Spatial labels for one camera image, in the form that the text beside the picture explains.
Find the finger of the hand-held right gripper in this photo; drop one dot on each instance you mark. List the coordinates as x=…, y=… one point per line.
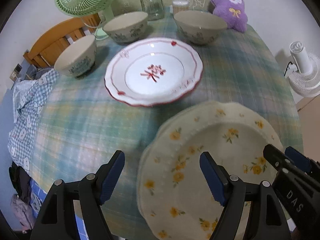
x=300, y=159
x=287, y=180

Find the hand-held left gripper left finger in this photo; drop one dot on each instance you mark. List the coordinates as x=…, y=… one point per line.
x=113, y=173

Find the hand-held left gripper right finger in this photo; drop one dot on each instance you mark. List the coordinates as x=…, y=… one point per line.
x=210, y=173

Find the yellow floral plate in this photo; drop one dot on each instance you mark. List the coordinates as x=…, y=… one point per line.
x=215, y=135

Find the cream bowl with dark pattern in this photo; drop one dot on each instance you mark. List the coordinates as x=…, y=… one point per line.
x=200, y=26
x=75, y=57
x=125, y=27

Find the beige cabinet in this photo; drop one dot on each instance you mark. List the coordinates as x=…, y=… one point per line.
x=310, y=117

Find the green plaid tablecloth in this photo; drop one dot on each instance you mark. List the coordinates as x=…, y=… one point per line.
x=87, y=125

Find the white fan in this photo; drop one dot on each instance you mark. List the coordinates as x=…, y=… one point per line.
x=303, y=77

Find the black bag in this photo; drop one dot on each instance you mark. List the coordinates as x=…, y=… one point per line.
x=20, y=180

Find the pink bag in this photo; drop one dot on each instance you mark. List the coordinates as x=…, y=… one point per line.
x=22, y=212

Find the white plate with red pattern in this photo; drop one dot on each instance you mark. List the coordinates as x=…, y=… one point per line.
x=155, y=80

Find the blue checked printed blanket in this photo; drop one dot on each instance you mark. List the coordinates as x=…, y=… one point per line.
x=30, y=110

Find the dark grey cloth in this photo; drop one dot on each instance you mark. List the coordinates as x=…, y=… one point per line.
x=33, y=73

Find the wooden bed headboard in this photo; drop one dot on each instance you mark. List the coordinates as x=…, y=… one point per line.
x=50, y=42

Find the purple plush toy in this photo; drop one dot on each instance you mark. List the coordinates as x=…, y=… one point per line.
x=228, y=7

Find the cotton swab container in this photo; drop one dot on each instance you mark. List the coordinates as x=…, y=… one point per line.
x=180, y=6

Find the glass jar with dark lid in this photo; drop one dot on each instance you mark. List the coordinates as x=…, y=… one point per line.
x=151, y=3

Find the wall switch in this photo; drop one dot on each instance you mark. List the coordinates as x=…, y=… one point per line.
x=16, y=72

